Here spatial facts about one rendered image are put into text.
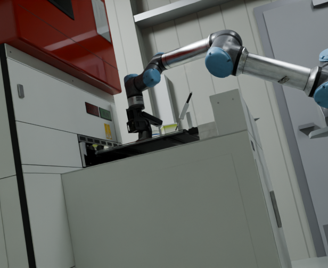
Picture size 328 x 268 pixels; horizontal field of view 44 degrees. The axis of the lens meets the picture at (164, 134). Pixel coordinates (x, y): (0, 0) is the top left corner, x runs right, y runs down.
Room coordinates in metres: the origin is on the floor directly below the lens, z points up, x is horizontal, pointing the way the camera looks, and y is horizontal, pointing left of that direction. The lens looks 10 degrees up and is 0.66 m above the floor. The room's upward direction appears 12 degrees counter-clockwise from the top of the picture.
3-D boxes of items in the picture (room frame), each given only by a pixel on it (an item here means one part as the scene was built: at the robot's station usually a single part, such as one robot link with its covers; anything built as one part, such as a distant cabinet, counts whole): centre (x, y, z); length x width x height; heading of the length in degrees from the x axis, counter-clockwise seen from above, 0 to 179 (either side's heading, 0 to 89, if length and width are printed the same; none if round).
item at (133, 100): (1.81, 0.10, 1.13); 0.08 x 0.08 x 0.05
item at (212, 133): (1.61, -0.21, 0.87); 0.36 x 0.08 x 0.03; 165
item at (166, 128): (2.00, -0.03, 1.00); 0.07 x 0.07 x 0.07; 12
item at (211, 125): (1.46, -0.17, 0.89); 0.08 x 0.03 x 0.03; 75
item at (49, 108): (1.53, 0.32, 1.02); 0.81 x 0.03 x 0.40; 165
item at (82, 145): (1.70, 0.26, 0.89); 0.44 x 0.02 x 0.10; 165
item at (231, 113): (1.50, -0.28, 0.89); 0.55 x 0.09 x 0.14; 165
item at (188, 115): (1.87, -0.12, 1.03); 0.06 x 0.04 x 0.13; 75
